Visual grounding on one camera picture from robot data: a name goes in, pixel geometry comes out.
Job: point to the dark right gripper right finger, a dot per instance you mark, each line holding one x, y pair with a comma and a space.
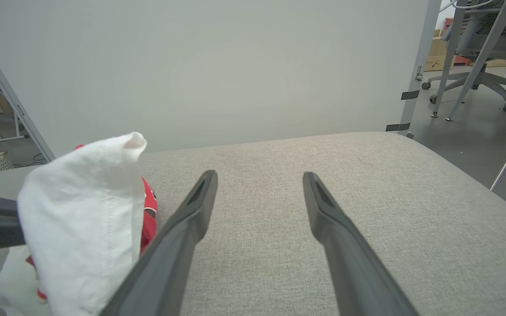
349, 263

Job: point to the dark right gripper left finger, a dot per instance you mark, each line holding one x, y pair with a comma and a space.
169, 254

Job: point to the red white basketball jersey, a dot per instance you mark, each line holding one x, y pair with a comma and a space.
77, 210

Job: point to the black tape strip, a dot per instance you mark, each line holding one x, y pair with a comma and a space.
410, 95
398, 127

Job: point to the white partition panel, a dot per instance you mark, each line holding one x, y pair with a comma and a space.
191, 66

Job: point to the brown cardboard box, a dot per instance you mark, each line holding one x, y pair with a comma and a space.
437, 57

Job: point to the grey office chair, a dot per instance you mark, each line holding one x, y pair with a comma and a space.
499, 46

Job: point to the grey partition support post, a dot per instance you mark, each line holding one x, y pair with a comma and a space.
29, 125
425, 44

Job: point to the grey metal table frame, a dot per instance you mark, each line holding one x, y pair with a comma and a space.
480, 66

